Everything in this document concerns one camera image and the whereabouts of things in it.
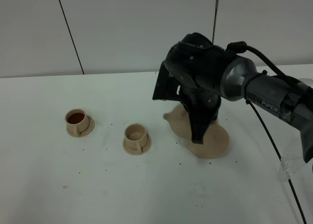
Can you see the middle tan saucer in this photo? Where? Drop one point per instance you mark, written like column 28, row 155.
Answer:
column 135, row 148

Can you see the left tan teacup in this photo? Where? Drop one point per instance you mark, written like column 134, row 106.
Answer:
column 76, row 122

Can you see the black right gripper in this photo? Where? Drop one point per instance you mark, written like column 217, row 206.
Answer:
column 202, row 107

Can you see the tan teacup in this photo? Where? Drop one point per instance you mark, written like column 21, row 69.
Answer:
column 136, row 132
column 76, row 122

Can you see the tan teapot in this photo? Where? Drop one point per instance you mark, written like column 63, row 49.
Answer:
column 178, row 120

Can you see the middle tan teacup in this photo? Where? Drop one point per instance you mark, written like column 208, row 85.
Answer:
column 136, row 132

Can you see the left tan saucer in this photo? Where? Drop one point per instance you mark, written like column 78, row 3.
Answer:
column 85, row 132

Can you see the large tan teapot saucer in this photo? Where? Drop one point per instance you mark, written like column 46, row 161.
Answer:
column 216, row 143

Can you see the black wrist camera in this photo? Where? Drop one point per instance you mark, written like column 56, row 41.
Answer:
column 167, row 87

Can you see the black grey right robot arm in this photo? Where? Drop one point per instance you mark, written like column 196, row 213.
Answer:
column 200, row 74

